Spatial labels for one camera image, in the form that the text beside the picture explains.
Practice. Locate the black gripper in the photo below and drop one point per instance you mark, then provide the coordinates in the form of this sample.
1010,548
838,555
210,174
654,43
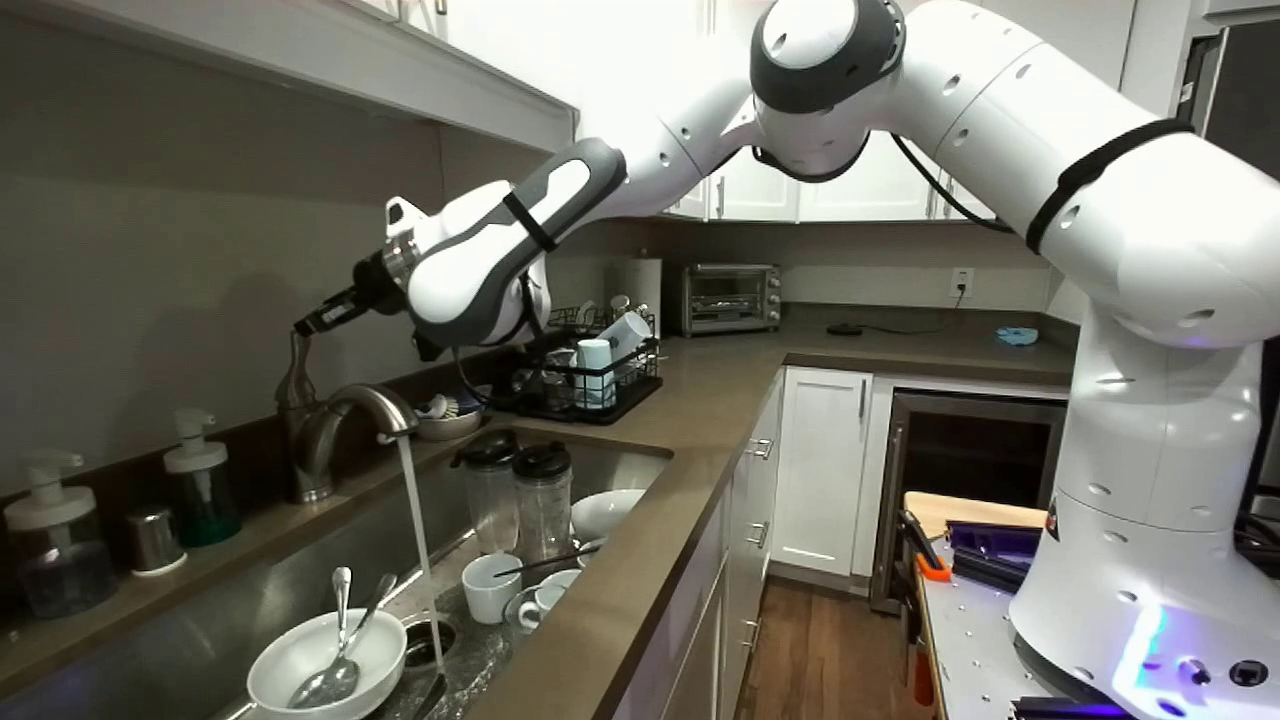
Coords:
376,285

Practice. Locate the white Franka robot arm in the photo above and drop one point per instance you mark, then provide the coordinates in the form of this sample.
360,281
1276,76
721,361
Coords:
1162,466

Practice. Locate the curved metal faucet spout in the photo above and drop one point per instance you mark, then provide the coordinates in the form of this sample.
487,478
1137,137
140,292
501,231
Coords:
355,401

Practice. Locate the small white sponge dish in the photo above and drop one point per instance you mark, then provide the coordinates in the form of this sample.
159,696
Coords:
445,422

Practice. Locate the green soap pump bottle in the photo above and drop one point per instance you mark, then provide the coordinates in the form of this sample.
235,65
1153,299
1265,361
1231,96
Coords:
202,487

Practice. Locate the clear shaker bottle black lid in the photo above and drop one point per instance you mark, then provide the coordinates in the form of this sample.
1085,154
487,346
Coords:
546,507
489,487

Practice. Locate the black dish rack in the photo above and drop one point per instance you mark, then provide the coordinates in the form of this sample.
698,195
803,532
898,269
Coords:
560,394

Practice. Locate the white bottle blue label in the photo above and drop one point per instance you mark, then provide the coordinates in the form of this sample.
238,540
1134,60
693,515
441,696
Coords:
594,379

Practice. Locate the small metal cup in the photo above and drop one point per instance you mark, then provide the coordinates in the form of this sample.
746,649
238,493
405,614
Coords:
159,546

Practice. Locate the stainless steel sink basin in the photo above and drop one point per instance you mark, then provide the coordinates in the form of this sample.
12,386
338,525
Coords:
243,603

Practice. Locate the white mug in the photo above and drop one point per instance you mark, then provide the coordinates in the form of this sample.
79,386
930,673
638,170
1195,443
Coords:
487,590

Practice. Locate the dark utensil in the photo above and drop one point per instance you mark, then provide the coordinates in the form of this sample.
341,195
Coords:
543,567

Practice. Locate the white plate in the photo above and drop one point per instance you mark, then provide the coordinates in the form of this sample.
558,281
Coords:
606,510

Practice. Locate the large white bowl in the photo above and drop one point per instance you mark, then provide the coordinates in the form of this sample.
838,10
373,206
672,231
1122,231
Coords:
284,653

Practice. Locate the small white bowl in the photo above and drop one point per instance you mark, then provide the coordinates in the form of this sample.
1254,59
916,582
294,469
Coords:
552,584

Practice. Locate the clear soap pump bottle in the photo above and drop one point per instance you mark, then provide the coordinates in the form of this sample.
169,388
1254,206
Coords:
54,546

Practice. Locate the large metal spoon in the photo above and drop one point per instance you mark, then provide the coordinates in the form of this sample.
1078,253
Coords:
328,682

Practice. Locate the silver toaster oven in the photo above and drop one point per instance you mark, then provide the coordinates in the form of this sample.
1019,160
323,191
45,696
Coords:
729,299

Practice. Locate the white counter drawer fronts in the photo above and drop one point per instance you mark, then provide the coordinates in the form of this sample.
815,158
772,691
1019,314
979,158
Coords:
701,603

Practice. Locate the small black counter item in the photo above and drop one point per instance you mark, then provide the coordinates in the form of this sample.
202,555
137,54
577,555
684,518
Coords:
841,330

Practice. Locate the white lower cabinet door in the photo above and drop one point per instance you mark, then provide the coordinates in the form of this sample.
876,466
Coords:
821,466

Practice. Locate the white upper cabinets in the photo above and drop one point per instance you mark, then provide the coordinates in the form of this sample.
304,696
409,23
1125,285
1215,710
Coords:
883,202

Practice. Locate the orange black clamp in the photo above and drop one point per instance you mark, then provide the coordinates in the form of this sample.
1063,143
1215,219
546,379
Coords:
930,555

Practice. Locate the wooden board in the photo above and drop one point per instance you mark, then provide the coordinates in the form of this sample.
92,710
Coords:
973,510

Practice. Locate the small blue bowl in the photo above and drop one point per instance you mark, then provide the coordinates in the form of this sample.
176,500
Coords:
1019,338

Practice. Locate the purple black tool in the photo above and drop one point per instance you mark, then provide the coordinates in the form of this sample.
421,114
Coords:
992,548

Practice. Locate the white wall shelf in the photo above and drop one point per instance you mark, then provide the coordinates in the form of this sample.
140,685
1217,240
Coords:
335,54

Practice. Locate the white wall outlet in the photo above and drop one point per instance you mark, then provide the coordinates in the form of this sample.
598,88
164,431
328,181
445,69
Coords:
963,285

